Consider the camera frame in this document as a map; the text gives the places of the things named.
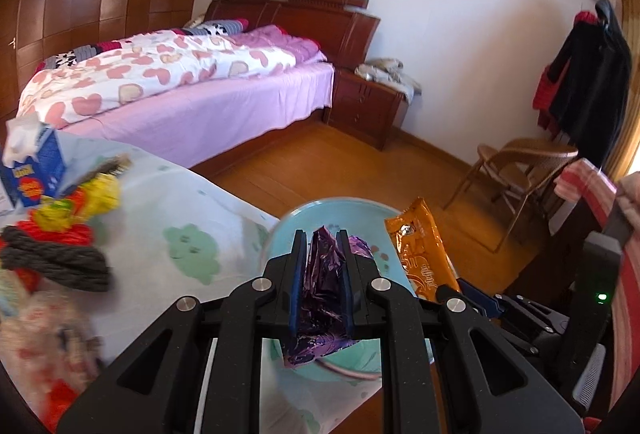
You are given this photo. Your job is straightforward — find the blue milk carton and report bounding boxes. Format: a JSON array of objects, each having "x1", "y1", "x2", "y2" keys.
[{"x1": 2, "y1": 113, "x2": 66, "y2": 208}]

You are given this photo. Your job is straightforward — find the wicker folding chair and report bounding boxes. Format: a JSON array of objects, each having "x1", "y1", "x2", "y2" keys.
[{"x1": 444, "y1": 137, "x2": 578, "y2": 253}]

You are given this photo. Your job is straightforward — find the orange snack wrapper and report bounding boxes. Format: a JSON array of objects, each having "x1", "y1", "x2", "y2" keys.
[{"x1": 385, "y1": 197, "x2": 460, "y2": 302}]

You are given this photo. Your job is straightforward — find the striped pink towel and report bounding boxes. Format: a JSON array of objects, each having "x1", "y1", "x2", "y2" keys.
[{"x1": 554, "y1": 159, "x2": 639, "y2": 405}]

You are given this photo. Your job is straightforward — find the grey clothes pile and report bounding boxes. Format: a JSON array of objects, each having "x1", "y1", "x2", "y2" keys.
[{"x1": 355, "y1": 58, "x2": 422, "y2": 105}]

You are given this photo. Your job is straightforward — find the purple foil wrapper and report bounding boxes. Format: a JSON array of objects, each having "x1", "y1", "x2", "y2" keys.
[{"x1": 281, "y1": 226, "x2": 357, "y2": 368}]

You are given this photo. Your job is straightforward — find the light blue trash bin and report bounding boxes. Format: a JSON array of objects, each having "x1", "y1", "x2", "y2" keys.
[{"x1": 260, "y1": 196, "x2": 435, "y2": 382}]

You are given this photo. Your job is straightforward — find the heart patterned quilt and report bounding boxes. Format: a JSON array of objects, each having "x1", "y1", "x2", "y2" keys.
[{"x1": 16, "y1": 24, "x2": 326, "y2": 130}]

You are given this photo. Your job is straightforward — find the dark grey twisted rope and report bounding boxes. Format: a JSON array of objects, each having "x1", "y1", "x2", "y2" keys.
[{"x1": 0, "y1": 225, "x2": 113, "y2": 293}]

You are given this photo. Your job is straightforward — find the hanging dark clothes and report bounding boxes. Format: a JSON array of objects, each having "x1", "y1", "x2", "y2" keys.
[{"x1": 533, "y1": 0, "x2": 632, "y2": 168}]

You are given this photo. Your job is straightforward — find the white green patterned tablecloth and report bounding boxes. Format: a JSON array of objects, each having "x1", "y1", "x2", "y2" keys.
[{"x1": 58, "y1": 133, "x2": 381, "y2": 433}]

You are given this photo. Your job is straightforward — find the pink bed sheet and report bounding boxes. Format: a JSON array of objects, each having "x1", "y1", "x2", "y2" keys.
[{"x1": 64, "y1": 62, "x2": 334, "y2": 168}]

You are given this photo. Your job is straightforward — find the wooden nightstand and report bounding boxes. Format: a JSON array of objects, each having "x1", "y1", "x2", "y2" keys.
[{"x1": 323, "y1": 69, "x2": 408, "y2": 150}]

